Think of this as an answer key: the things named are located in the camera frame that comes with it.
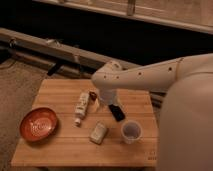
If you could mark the grey metal floor rail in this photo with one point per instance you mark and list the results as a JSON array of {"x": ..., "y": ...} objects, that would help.
[{"x": 40, "y": 45}]

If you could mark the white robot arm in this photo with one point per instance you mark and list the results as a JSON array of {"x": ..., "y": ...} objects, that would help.
[{"x": 186, "y": 117}]

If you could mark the white tube with cap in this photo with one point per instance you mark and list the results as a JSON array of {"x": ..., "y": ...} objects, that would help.
[{"x": 81, "y": 108}]

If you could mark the dark red wrapped snack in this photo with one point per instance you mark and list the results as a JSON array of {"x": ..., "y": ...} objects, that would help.
[{"x": 93, "y": 95}]

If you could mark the dark red eraser block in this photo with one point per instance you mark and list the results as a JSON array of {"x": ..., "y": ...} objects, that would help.
[{"x": 117, "y": 112}]

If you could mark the white rectangular soap block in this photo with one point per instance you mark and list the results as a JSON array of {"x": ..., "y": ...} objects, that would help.
[{"x": 98, "y": 133}]

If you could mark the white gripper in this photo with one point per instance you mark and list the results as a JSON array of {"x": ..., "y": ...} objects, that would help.
[{"x": 108, "y": 97}]

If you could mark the small wooden table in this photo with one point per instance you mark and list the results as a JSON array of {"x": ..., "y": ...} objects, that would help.
[{"x": 71, "y": 146}]

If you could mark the red ceramic bowl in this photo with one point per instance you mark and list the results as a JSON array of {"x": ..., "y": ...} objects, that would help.
[{"x": 38, "y": 124}]

